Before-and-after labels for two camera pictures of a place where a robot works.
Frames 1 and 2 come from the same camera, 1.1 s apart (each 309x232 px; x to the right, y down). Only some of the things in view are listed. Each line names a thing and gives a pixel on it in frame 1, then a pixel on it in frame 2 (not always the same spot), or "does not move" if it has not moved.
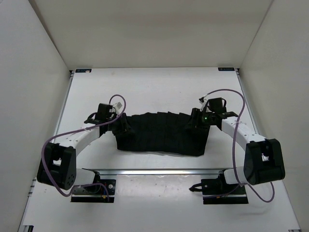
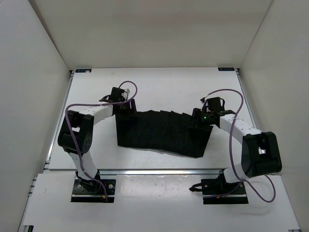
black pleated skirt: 163,132 does not move
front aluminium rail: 160,171 does not move
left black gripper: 125,128 → 132,111
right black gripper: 195,115 does not move
